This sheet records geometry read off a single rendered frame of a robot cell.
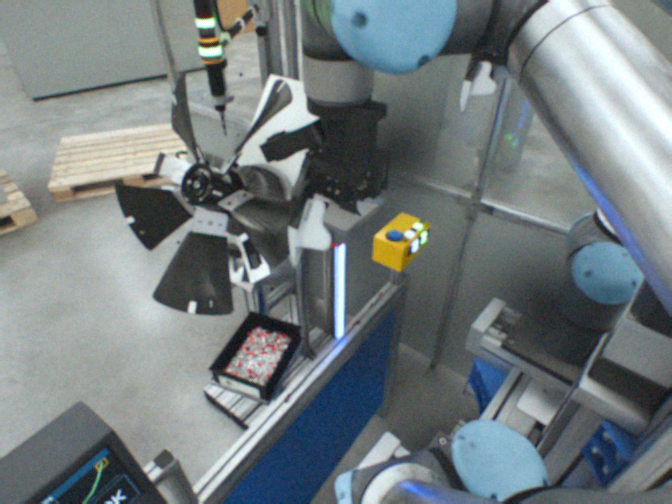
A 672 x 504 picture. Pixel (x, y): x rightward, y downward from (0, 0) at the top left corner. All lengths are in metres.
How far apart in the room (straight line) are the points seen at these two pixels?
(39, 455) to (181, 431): 1.45
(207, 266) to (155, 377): 1.20
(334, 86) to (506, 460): 0.48
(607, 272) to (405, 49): 0.70
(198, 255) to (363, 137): 0.84
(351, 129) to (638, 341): 0.46
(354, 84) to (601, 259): 0.66
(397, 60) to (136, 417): 2.08
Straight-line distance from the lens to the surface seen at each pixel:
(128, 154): 4.22
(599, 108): 0.31
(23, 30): 6.41
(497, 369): 1.15
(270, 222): 1.06
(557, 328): 1.02
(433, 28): 0.33
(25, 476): 0.69
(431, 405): 2.12
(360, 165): 0.47
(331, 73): 0.44
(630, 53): 0.33
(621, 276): 0.94
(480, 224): 1.62
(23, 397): 2.58
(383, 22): 0.31
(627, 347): 0.69
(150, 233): 1.44
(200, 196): 1.18
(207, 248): 1.21
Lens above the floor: 1.78
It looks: 40 degrees down
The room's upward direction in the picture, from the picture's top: straight up
